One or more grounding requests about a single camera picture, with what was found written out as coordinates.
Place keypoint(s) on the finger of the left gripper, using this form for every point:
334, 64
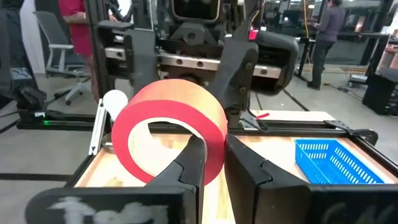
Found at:
141, 59
237, 74

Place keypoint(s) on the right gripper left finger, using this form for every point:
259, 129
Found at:
186, 168

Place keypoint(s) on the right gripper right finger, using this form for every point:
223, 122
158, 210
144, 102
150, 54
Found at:
245, 174

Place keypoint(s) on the red tape roll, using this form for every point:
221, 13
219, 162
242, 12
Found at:
174, 109

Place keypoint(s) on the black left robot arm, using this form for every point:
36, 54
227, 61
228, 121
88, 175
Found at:
196, 9

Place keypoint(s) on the red tape strip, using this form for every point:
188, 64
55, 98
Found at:
262, 115

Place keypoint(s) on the white light bulb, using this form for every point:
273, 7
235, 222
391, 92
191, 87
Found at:
115, 101

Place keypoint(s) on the blue plastic basket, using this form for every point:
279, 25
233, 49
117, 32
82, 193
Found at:
314, 168

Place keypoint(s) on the person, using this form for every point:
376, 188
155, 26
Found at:
329, 21
76, 28

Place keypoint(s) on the silver metal bar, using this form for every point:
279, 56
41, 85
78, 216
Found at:
96, 127

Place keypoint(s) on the grey office chair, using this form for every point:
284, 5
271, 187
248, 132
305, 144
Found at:
59, 56

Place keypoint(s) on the black device with green light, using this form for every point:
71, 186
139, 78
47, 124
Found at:
29, 98

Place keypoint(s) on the black desk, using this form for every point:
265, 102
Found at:
357, 35

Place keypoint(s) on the black crate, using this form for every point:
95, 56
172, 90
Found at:
379, 93

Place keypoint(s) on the black metal table frame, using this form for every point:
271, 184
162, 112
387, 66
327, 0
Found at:
295, 126

